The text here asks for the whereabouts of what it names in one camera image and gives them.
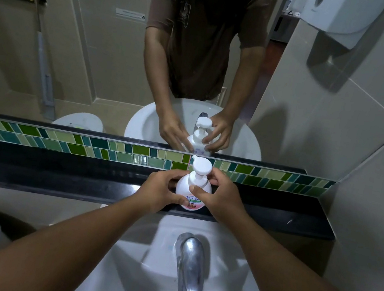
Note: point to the person's right hand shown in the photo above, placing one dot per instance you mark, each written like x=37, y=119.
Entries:
x=226, y=200

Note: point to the person's left hand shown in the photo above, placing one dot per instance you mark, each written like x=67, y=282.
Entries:
x=153, y=190

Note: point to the person's right thumb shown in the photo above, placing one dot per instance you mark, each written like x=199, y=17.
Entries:
x=200, y=192

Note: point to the person's left thumb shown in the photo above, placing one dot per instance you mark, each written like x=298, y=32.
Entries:
x=176, y=200

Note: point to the white pump soap bottle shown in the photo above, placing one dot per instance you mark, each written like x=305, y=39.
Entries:
x=195, y=182

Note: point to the person's right forearm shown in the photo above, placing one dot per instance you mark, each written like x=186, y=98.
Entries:
x=300, y=290

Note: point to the person's left forearm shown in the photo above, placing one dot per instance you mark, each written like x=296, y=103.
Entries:
x=60, y=250

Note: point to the chrome sink faucet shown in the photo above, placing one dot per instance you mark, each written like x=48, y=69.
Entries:
x=190, y=264

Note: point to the white ceramic sink basin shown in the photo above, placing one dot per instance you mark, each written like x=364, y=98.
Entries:
x=140, y=281

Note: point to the black stone ledge shelf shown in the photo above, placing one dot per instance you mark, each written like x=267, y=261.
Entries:
x=44, y=170

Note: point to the green mosaic tile strip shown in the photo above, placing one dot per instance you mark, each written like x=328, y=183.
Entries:
x=50, y=139

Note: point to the white paper towel dispenser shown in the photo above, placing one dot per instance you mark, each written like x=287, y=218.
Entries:
x=340, y=12

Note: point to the wall mirror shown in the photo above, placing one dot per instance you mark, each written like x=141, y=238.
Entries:
x=81, y=59

